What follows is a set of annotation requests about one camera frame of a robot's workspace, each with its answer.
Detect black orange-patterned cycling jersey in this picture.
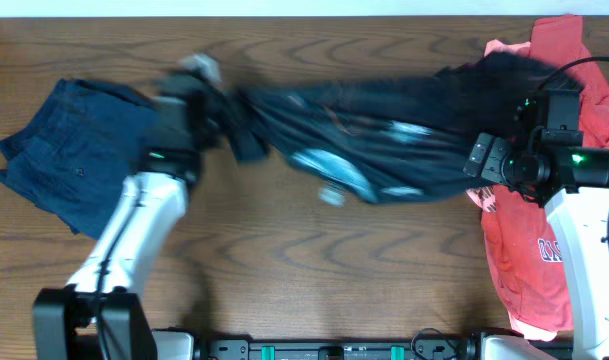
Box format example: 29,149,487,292
216,52,581,204

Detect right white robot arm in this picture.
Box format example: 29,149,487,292
463,90,609,359

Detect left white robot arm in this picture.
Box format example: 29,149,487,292
32,54,221,359

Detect red printed t-shirt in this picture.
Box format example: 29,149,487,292
468,15,609,341

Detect light pink garment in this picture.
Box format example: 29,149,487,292
484,39,531,57

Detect folded navy blue shorts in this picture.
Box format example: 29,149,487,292
0,79,158,239

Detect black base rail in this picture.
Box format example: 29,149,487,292
153,327,575,360

